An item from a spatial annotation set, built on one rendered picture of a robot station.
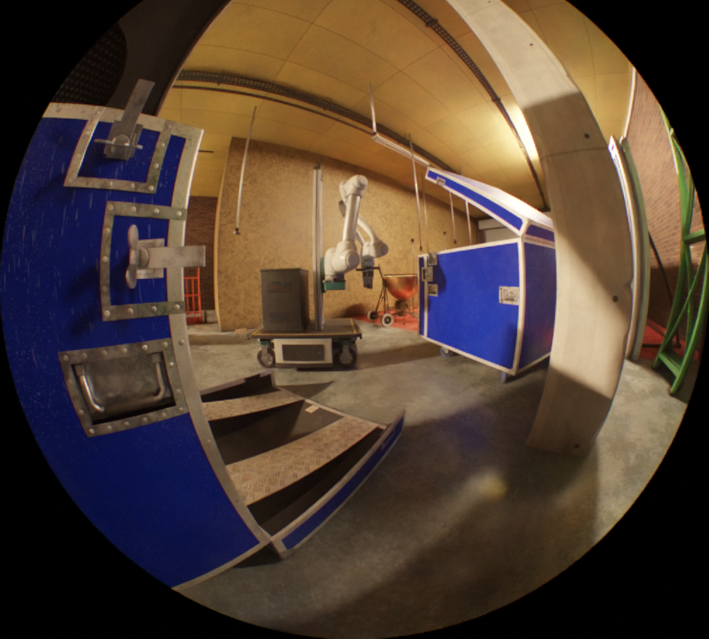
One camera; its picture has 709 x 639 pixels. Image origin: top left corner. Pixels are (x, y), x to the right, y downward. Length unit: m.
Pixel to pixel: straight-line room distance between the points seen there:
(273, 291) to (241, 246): 1.88
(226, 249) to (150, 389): 3.30
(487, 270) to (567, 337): 0.77
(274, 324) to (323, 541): 1.55
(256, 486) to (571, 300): 1.19
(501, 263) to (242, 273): 3.25
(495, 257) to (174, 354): 1.48
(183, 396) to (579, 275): 1.07
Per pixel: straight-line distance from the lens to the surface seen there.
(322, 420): 1.23
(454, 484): 0.96
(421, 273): 2.13
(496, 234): 9.52
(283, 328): 1.84
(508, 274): 1.41
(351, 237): 1.60
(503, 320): 1.45
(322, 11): 2.68
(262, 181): 3.96
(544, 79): 1.29
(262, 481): 0.78
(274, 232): 3.74
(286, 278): 1.79
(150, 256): 0.27
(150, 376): 0.32
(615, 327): 0.98
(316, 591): 0.76
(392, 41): 2.88
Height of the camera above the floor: 0.74
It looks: 2 degrees down
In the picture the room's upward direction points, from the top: 1 degrees counter-clockwise
